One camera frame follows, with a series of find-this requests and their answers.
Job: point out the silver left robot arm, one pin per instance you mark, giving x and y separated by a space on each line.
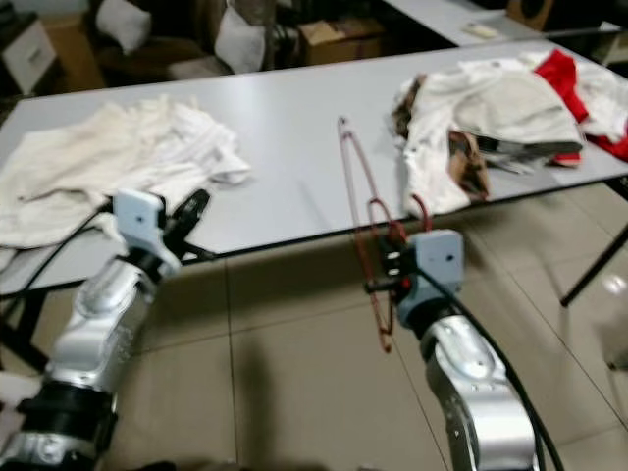
98 324

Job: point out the cream denim garment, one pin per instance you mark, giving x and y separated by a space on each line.
78 167

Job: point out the brown patterned garment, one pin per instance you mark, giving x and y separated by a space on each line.
469 162

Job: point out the grey seat chair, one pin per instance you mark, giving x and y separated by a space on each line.
196 69

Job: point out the brown wooden chair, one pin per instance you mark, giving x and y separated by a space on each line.
147 61

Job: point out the white pillow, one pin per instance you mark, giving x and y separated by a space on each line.
123 25
240 41

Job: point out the black table leg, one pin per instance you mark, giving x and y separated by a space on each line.
27 329
589 275

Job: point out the white denim jacket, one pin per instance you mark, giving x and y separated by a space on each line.
500 103

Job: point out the brown cardboard box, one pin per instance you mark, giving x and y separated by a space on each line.
339 41
530 10

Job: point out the white patterned fabric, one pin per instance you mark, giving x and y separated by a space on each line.
8 402

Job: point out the white drawer cabinet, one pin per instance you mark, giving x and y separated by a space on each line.
29 54

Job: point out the cream remote control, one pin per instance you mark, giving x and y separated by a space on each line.
481 29

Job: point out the red garment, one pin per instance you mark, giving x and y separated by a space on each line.
561 78

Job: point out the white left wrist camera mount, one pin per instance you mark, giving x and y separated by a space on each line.
142 221

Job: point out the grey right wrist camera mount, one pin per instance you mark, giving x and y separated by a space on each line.
437 260

